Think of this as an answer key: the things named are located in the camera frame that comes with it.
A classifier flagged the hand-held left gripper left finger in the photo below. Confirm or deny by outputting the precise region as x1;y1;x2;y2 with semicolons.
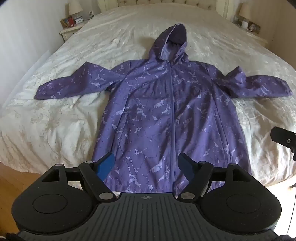
42;153;117;201

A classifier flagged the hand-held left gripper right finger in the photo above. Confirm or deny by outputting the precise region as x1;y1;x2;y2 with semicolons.
178;152;253;201

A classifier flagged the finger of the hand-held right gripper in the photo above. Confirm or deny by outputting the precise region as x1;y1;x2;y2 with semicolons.
270;126;296;163

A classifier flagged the purple patterned hooded jacket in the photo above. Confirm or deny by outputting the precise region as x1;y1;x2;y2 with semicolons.
35;23;294;194

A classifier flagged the white bed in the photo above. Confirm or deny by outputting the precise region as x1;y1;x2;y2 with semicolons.
0;6;296;188

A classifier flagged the cream nightstand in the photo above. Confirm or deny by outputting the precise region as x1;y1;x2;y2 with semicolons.
231;21;269;45
59;20;89;42

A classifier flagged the white shade table lamp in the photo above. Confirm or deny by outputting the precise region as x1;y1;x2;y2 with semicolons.
238;2;252;21
69;0;83;20

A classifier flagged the cream tufted headboard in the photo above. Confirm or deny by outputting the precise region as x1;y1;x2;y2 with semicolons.
97;0;218;12

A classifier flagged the red picture frame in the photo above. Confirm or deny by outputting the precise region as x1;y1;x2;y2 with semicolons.
60;17;74;28

